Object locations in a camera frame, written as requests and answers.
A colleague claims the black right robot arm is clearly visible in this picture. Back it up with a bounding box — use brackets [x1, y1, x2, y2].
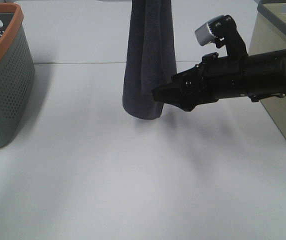
[152, 49, 286, 112]

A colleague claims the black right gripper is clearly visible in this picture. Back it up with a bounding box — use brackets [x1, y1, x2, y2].
[152, 52, 248, 112]

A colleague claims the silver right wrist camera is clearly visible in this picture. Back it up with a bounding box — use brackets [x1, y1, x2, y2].
[194, 15, 248, 60]

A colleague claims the dark grey towel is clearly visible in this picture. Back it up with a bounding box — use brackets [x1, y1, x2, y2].
[122, 0, 177, 120]

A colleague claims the beige basket grey rim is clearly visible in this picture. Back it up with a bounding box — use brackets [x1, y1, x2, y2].
[248, 0, 286, 139]

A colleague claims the grey perforated basket orange rim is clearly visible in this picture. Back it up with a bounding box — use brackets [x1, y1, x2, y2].
[0, 3, 35, 148]

